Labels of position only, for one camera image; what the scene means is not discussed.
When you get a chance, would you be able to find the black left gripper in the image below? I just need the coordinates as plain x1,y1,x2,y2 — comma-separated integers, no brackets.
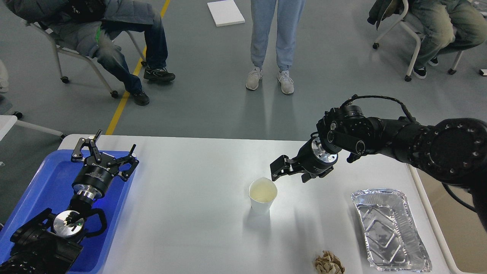
71,130,139,198

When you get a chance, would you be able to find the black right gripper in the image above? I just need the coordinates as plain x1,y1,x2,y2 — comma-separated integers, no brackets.
270,138,339,183

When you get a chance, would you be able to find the white paper cup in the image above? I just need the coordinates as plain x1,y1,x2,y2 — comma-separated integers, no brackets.
248,177,278,214

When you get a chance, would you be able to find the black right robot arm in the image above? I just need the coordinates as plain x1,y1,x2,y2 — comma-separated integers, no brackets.
270,95,487,227

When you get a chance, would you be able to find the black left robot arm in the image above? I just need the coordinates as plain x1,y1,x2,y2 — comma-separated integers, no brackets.
1,132,139,274

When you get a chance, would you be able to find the blue plastic tray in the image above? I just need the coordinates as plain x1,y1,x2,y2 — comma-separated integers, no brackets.
0,150,132,274

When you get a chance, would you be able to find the white chair left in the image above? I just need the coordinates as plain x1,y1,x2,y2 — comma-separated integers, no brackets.
27,21,148,99

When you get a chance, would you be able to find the white chair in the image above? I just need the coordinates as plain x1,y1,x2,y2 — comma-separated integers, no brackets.
373,0,465,82
27,21,148,99

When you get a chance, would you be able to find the crumpled brown paper ball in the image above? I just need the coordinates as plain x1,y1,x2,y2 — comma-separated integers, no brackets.
314,251,345,274

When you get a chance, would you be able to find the aluminium foil tray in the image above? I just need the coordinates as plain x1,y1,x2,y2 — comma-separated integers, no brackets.
351,188,433,272

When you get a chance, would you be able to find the seated person in grey jacket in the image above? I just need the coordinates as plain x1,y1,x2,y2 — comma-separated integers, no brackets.
5,0,175,106

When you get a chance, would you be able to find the standing person in light jeans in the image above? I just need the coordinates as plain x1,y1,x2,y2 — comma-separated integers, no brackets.
246,0,307,95

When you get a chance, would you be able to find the white flat board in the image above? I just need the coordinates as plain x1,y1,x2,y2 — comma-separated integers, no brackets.
207,0,245,27

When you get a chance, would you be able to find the beige plastic bin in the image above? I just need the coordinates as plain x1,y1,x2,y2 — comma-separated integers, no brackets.
407,165,487,274

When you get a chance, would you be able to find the white chair right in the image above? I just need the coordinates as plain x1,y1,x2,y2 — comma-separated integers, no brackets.
373,0,465,82

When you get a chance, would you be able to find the seated person in green trousers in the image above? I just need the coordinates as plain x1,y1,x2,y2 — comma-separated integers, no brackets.
368,0,487,80

